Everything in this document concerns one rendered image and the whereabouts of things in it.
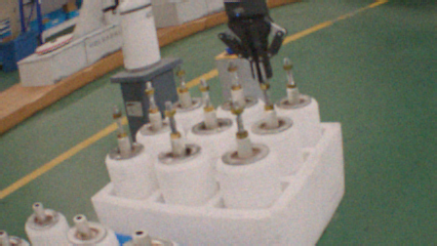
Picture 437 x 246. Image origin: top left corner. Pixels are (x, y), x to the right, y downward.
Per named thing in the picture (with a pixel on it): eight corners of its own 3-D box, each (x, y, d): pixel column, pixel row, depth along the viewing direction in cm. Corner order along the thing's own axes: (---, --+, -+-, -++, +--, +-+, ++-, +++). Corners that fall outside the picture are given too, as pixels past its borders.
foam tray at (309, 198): (119, 266, 108) (90, 198, 102) (197, 194, 140) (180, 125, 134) (285, 289, 89) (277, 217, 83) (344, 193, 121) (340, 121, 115)
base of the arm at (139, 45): (121, 73, 145) (113, 17, 140) (144, 61, 152) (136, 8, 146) (143, 72, 139) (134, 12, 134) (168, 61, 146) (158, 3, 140)
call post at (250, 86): (239, 184, 140) (214, 59, 131) (251, 173, 146) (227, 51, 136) (266, 185, 137) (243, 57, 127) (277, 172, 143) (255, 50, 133)
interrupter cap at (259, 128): (297, 118, 102) (297, 114, 102) (288, 135, 96) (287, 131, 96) (258, 121, 105) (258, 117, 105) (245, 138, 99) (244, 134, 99)
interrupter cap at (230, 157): (266, 143, 95) (265, 139, 95) (273, 160, 88) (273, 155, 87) (219, 153, 95) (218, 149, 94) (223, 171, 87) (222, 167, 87)
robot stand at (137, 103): (134, 181, 154) (108, 77, 145) (166, 160, 165) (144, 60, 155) (170, 189, 145) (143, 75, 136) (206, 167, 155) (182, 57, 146)
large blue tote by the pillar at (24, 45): (1, 73, 516) (-3, 45, 504) (22, 61, 547) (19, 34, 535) (18, 69, 487) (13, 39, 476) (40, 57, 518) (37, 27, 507)
